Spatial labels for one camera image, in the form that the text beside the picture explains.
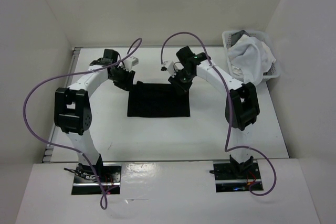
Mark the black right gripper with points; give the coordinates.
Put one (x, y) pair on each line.
(179, 87)

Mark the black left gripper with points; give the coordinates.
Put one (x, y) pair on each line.
(127, 84)

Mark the black skirt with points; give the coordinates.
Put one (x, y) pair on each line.
(157, 100)

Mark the white skirt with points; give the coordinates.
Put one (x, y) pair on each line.
(249, 59)

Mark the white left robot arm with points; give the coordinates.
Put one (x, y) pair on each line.
(72, 112)

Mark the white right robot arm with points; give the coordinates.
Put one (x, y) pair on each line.
(241, 107)

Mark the dark grey garment in basket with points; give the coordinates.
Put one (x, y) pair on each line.
(235, 37)

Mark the white plastic basket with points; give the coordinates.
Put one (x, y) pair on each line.
(274, 72)

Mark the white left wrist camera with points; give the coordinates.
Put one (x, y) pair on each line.
(129, 63)

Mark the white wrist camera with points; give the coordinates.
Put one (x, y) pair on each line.
(168, 66)
(129, 63)

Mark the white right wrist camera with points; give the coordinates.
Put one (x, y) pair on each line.
(168, 66)

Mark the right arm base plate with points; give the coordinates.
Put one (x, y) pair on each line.
(226, 180)

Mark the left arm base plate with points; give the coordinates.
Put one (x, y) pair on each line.
(85, 183)

